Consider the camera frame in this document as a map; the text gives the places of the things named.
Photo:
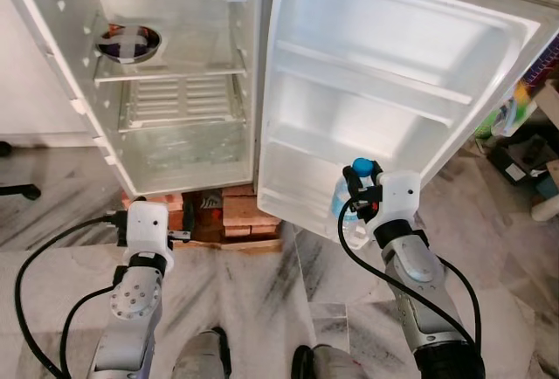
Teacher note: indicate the clear blue-capped water bottle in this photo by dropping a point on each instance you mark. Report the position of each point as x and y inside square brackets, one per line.
[349, 222]

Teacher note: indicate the white fridge door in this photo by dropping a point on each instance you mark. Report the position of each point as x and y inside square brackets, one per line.
[393, 56]

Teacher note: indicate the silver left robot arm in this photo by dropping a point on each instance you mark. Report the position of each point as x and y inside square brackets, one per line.
[131, 309]

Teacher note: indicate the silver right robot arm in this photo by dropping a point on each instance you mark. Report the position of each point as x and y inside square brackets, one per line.
[419, 283]

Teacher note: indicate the black block under fridge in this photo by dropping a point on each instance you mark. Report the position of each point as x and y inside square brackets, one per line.
[207, 217]

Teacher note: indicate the white slatted fridge shelf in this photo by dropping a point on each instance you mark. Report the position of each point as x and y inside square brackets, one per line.
[179, 99]

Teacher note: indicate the glass fridge shelf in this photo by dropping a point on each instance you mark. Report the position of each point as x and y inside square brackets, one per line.
[175, 72]

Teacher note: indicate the brown wooden board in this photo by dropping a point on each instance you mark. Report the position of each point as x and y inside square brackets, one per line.
[236, 244]

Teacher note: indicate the clear crisper drawer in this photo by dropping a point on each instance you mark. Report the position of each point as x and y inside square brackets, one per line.
[188, 150]

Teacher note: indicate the robot left leg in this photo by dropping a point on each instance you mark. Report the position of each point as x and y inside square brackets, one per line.
[201, 357]

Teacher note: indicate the robot leg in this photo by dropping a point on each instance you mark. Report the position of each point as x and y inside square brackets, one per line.
[201, 357]
[327, 366]

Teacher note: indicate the black box device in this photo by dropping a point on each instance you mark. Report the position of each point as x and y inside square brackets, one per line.
[524, 159]

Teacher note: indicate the green yellow toy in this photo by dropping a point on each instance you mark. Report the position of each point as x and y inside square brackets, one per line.
[515, 108]

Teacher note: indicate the white pipe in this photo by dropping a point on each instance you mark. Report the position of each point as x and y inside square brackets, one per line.
[546, 209]

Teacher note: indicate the black chair base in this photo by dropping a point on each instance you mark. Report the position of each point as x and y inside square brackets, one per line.
[22, 192]

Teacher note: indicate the robot right leg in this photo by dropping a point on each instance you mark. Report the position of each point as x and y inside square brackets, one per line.
[327, 366]

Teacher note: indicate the steel bowl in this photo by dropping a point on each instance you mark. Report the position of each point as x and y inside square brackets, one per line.
[129, 44]

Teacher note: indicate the white low table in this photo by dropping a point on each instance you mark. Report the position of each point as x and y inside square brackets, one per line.
[550, 104]

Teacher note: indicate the red patterned curtain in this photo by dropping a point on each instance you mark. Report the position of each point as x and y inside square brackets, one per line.
[546, 63]

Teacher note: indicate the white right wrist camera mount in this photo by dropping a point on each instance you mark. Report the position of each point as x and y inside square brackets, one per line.
[400, 197]

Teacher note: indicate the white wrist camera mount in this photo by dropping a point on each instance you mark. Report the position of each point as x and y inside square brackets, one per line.
[147, 229]
[400, 197]

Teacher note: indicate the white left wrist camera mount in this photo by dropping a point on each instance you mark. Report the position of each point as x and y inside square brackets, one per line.
[147, 229]

